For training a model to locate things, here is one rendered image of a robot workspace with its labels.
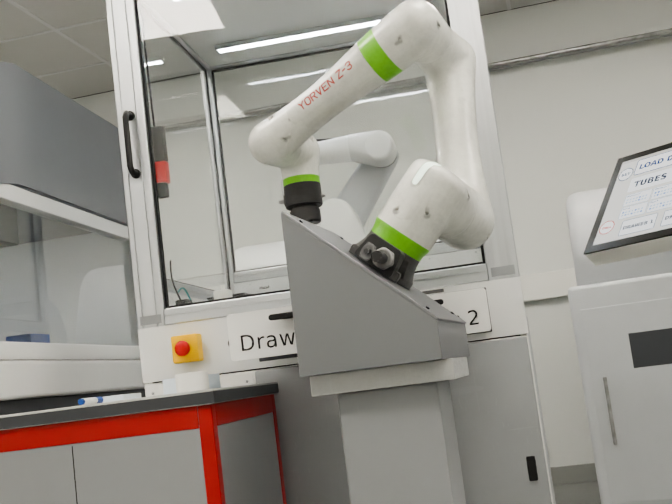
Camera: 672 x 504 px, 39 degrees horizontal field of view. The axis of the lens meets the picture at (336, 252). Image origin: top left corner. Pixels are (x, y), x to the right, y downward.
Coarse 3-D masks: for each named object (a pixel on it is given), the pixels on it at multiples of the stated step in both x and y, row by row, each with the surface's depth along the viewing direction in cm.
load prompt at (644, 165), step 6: (654, 156) 225; (660, 156) 223; (666, 156) 222; (642, 162) 227; (648, 162) 225; (654, 162) 223; (660, 162) 222; (666, 162) 220; (636, 168) 227; (642, 168) 225; (648, 168) 224; (654, 168) 222; (636, 174) 225
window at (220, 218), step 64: (192, 0) 265; (256, 0) 262; (320, 0) 259; (384, 0) 256; (192, 64) 262; (256, 64) 259; (320, 64) 257; (192, 128) 260; (320, 128) 255; (384, 128) 252; (192, 192) 258; (256, 192) 255; (384, 192) 250; (192, 256) 256; (256, 256) 254; (448, 256) 245
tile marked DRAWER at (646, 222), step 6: (642, 216) 213; (648, 216) 212; (654, 216) 210; (624, 222) 217; (630, 222) 215; (636, 222) 213; (642, 222) 212; (648, 222) 210; (654, 222) 209; (624, 228) 215; (630, 228) 214; (636, 228) 212; (642, 228) 210; (648, 228) 209; (618, 234) 215; (624, 234) 214
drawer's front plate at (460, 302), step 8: (480, 288) 240; (432, 296) 241; (440, 296) 241; (448, 296) 241; (456, 296) 240; (464, 296) 240; (472, 296) 240; (480, 296) 239; (448, 304) 240; (456, 304) 240; (464, 304) 240; (472, 304) 239; (480, 304) 239; (456, 312) 240; (464, 312) 240; (472, 312) 239; (480, 312) 239; (488, 312) 239; (464, 320) 239; (480, 320) 239; (488, 320) 238; (472, 328) 239; (480, 328) 239; (488, 328) 238
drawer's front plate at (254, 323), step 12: (252, 312) 222; (264, 312) 221; (276, 312) 221; (228, 324) 222; (240, 324) 222; (252, 324) 221; (264, 324) 221; (276, 324) 220; (288, 324) 220; (228, 336) 222; (252, 336) 221; (264, 336) 220; (276, 336) 220; (240, 348) 221; (252, 348) 221; (264, 348) 220; (276, 348) 220; (288, 348) 219; (240, 360) 221
